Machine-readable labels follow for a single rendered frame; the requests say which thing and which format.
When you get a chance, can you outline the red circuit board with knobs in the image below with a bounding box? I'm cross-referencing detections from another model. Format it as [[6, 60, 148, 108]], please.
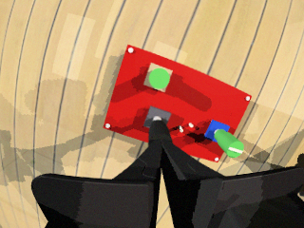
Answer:
[[104, 45, 252, 163]]

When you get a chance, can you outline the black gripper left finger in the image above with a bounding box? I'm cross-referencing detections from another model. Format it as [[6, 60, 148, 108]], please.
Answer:
[[30, 140, 162, 228]]

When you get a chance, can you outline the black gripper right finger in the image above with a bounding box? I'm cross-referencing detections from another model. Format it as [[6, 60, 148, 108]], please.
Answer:
[[161, 140, 304, 228]]

